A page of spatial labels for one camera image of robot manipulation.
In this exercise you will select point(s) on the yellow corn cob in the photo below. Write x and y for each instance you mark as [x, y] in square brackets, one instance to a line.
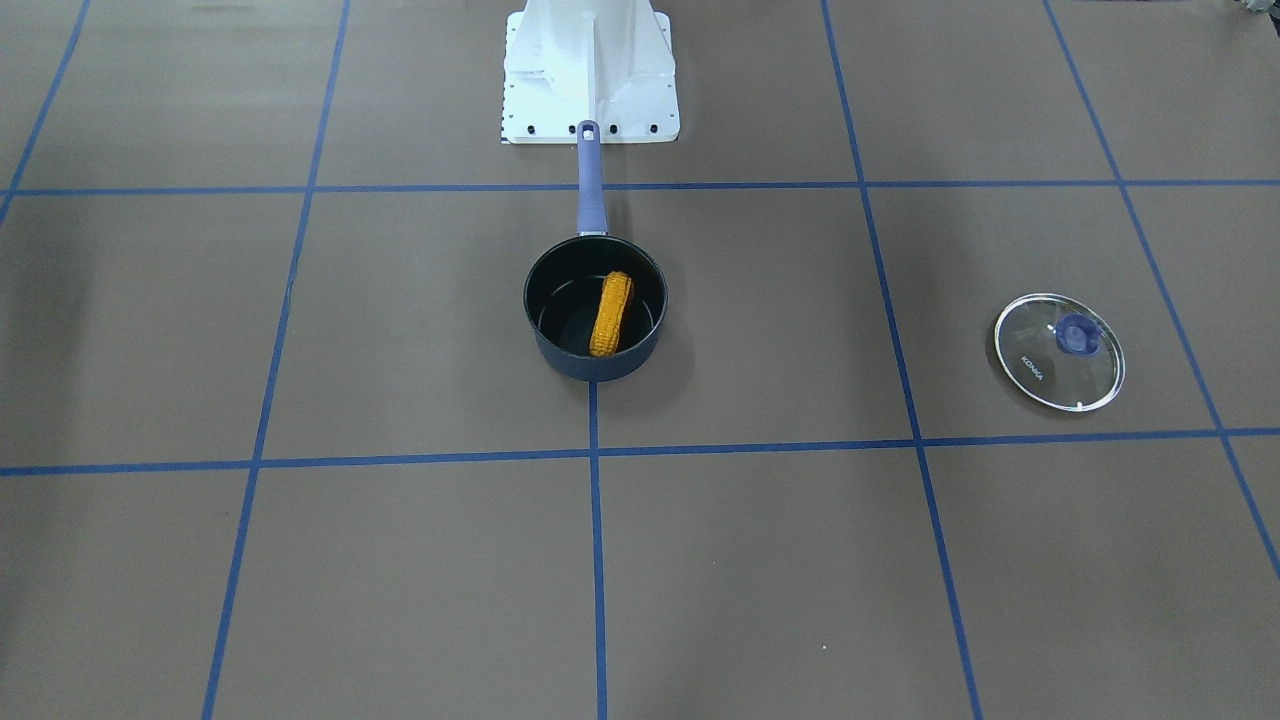
[611, 311]

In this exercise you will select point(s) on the glass pot lid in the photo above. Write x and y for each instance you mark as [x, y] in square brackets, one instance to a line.
[1059, 353]

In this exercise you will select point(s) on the dark blue saucepan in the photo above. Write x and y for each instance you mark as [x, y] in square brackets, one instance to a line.
[563, 286]

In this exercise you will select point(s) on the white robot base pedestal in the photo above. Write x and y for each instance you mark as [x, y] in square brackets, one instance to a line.
[608, 61]

